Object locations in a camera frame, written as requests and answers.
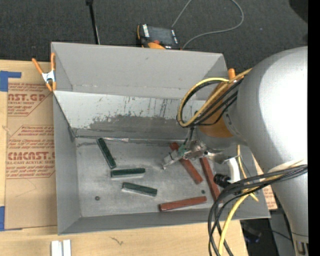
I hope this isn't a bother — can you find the brown cardboard board red print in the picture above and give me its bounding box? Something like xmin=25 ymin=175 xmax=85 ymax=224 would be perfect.
xmin=0 ymin=59 xmax=59 ymax=231

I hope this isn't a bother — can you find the dark green flat block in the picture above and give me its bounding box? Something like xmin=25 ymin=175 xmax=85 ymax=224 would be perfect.
xmin=121 ymin=181 xmax=158 ymax=198
xmin=96 ymin=137 xmax=118 ymax=170
xmin=109 ymin=167 xmax=147 ymax=179

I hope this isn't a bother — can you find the black cylinder on white bracket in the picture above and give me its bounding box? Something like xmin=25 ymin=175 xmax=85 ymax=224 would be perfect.
xmin=213 ymin=155 xmax=242 ymax=189

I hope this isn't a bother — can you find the grey metal bin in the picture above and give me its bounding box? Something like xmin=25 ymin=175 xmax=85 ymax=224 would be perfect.
xmin=50 ymin=41 xmax=272 ymax=236

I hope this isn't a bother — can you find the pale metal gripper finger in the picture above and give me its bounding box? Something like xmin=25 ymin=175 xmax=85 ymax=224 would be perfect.
xmin=163 ymin=152 xmax=180 ymax=165
xmin=162 ymin=156 xmax=185 ymax=171

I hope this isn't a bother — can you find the red-brown flat block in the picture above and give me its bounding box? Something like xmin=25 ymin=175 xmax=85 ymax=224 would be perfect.
xmin=198 ymin=156 xmax=222 ymax=202
xmin=158 ymin=195 xmax=208 ymax=213
xmin=169 ymin=141 xmax=204 ymax=185

